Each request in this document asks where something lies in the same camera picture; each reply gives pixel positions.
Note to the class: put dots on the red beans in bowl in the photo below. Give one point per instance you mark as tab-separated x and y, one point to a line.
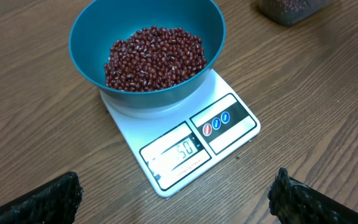
154	58

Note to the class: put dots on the blue metal bowl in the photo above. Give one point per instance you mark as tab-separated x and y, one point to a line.
103	22

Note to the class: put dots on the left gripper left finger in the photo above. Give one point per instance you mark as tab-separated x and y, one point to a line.
55	202

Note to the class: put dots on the clear plastic food container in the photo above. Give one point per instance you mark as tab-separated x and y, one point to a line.
290	12

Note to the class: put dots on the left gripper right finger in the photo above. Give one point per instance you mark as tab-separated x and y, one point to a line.
293	202

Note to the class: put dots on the white digital kitchen scale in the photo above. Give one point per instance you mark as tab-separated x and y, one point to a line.
176	144

